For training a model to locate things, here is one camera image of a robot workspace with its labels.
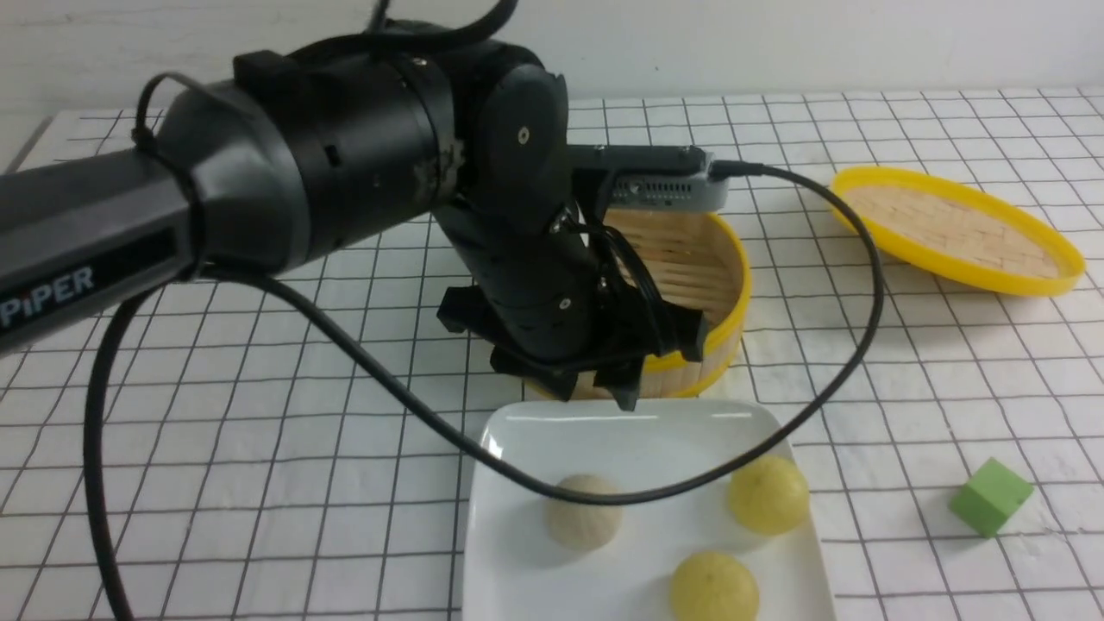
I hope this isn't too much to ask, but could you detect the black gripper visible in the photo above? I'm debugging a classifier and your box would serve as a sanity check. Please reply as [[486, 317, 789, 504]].
[[436, 204, 707, 411]]

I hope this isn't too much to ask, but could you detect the pale white steamed bun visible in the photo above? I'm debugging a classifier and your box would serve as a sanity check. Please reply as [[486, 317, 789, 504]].
[[544, 474, 624, 552]]

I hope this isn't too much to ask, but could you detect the yellow steamed bun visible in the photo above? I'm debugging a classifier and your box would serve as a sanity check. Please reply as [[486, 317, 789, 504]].
[[726, 455, 811, 537], [668, 550, 760, 620]]

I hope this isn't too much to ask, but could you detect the yellow steamed bun front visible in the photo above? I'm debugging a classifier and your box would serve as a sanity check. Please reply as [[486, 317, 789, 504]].
[[668, 550, 760, 620]]

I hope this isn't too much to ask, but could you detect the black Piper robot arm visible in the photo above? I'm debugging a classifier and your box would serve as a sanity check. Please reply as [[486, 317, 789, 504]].
[[1, 21, 707, 410]]

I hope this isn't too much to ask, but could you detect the white square plate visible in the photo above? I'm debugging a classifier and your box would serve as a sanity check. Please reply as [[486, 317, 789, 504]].
[[461, 398, 837, 620]]

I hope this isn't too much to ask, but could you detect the yellow-rimmed bamboo steamer basket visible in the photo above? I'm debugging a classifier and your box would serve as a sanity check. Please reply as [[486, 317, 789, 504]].
[[604, 208, 753, 398]]

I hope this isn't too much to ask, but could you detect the yellow-rimmed bamboo steamer lid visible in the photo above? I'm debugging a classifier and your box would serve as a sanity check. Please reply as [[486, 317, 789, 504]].
[[831, 166, 1087, 298]]

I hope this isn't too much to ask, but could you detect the green cube block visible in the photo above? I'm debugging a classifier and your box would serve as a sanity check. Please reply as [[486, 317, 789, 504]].
[[949, 457, 1034, 538]]

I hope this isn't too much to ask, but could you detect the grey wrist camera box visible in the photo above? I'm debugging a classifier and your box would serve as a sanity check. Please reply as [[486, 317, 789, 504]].
[[567, 145, 729, 220]]

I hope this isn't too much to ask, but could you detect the black camera cable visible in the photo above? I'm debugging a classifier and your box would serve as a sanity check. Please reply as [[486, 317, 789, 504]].
[[83, 0, 887, 621]]

